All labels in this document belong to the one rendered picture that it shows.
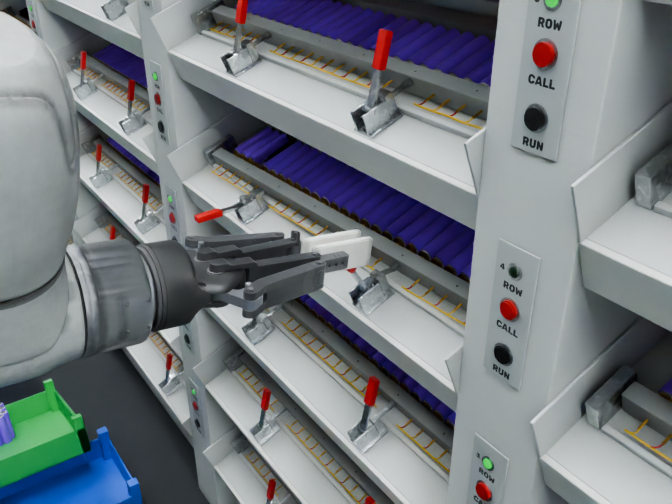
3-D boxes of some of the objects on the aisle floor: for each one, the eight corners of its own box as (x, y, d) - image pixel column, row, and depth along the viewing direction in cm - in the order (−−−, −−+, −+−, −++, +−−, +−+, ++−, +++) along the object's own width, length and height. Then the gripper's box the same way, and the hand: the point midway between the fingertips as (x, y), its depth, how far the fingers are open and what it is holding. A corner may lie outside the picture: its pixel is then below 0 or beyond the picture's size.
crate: (-30, 442, 162) (-41, 410, 160) (60, 408, 172) (51, 377, 170) (-12, 493, 137) (-24, 456, 135) (92, 450, 147) (82, 415, 145)
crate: (-13, 586, 129) (-24, 557, 125) (-35, 514, 144) (-45, 485, 140) (144, 511, 144) (139, 483, 140) (110, 452, 159) (105, 425, 155)
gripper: (110, 292, 66) (321, 252, 79) (172, 370, 56) (402, 309, 69) (109, 217, 63) (328, 189, 76) (174, 285, 53) (414, 239, 66)
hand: (335, 252), depth 71 cm, fingers closed, pressing on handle
